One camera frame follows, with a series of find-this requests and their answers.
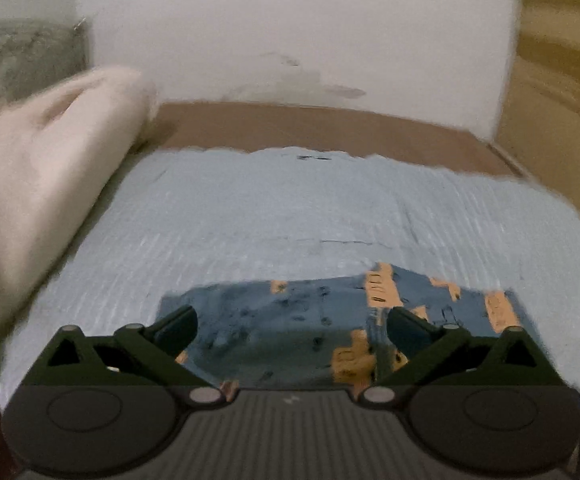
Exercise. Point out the brown wooden bed board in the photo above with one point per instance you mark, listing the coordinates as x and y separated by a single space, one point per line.
320 130

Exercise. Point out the cream rolled comforter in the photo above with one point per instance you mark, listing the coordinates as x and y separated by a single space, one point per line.
45 160

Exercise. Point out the light blue quilted blanket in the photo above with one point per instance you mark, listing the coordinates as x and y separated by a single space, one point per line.
270 210

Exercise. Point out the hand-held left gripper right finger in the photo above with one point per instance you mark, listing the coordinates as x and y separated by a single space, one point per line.
406 334

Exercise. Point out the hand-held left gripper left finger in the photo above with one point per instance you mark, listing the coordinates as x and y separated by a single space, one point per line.
175 329

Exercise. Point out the blue pants with orange print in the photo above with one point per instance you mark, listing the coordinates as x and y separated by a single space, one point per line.
280 320

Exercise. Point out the plywood panel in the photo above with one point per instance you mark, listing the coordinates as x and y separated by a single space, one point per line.
560 110

